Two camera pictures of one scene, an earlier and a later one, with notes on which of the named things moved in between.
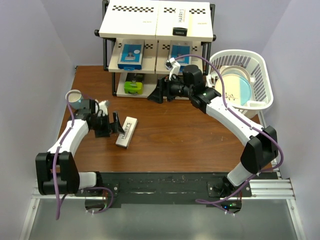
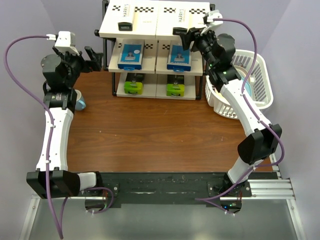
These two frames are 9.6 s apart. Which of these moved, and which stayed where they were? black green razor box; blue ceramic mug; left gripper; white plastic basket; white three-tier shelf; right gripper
Moved: right gripper; left gripper
Stayed: blue ceramic mug; white plastic basket; white three-tier shelf; black green razor box
